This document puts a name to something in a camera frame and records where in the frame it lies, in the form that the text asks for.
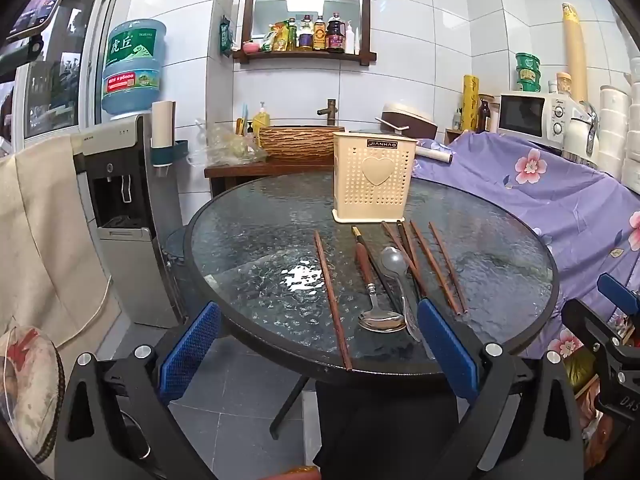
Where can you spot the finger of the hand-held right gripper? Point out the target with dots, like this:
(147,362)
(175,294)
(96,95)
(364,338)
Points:
(617,289)
(590,320)

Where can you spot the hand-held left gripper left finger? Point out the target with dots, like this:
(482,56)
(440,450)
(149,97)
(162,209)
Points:
(190,350)

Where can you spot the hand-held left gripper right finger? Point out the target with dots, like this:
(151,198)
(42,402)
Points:
(447,350)

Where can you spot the plain silver spoon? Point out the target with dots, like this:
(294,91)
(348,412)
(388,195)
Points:
(395,262)

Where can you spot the black chopstick with gold end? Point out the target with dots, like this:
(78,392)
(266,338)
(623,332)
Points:
(355,232)

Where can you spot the cream perforated utensil holder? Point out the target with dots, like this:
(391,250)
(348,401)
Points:
(372,180)

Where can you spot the colourful bag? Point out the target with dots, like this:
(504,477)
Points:
(585,390)

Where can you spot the purple floral cloth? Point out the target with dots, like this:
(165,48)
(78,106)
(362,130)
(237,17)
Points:
(550,200)

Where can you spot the grey water dispenser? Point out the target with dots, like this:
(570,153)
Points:
(125,240)

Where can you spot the white electric kettle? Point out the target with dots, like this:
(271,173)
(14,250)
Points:
(580,137)

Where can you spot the stacks of white containers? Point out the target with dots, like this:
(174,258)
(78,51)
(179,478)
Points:
(620,130)

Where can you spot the round patterned cushion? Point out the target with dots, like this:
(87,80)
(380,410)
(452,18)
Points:
(27,395)

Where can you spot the dark wooden side table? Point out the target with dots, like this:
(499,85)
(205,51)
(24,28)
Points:
(250,172)

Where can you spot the beige cloth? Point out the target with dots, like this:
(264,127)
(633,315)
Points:
(45,230)

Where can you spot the white microwave oven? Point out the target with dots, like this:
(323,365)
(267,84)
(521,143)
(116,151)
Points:
(525,117)

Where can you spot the white paper roll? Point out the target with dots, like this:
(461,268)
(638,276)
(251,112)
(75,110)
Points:
(434,155)

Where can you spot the teal cup holder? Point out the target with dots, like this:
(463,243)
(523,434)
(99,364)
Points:
(170,155)

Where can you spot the clear plastic bag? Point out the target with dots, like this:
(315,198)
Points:
(225,147)

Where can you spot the jar with beige lid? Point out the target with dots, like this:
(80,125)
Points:
(564,84)

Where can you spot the small wooden box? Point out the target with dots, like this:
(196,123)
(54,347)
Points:
(452,136)

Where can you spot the brown glass bottle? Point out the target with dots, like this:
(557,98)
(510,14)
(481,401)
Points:
(484,117)

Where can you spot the white paper cup stack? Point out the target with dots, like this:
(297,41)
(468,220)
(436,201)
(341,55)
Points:
(162,125)

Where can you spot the small clear bottle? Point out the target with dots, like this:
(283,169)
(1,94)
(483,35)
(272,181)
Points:
(457,120)

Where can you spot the woven wicker basin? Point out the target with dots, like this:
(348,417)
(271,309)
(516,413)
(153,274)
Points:
(295,142)

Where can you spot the stack of green bowls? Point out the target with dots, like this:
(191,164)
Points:
(528,72)

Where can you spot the brown and cream rice cooker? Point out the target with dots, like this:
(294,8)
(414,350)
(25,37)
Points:
(405,117)

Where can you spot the yellow wrap roll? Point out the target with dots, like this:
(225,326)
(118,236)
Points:
(470,102)

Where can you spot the yellow soap dispenser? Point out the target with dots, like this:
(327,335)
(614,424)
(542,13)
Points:
(261,120)

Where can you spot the blue toothbrush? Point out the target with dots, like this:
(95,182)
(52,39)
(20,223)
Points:
(245,115)

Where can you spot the bamboo style faucet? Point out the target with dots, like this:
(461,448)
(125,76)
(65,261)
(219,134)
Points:
(330,110)

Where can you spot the blue water jug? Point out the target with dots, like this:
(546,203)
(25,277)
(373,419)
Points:
(132,70)

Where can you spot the window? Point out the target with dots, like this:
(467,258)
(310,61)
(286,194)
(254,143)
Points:
(55,80)

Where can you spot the pink bowl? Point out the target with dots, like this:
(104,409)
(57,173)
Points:
(250,47)

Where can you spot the green hanging packet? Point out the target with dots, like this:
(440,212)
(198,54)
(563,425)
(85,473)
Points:
(225,37)

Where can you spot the white lotion bottle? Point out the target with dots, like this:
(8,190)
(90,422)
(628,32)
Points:
(350,40)

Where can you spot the row of condiment bottles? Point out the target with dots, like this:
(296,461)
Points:
(305,35)

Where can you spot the dark wooden wall shelf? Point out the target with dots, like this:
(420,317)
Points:
(247,25)

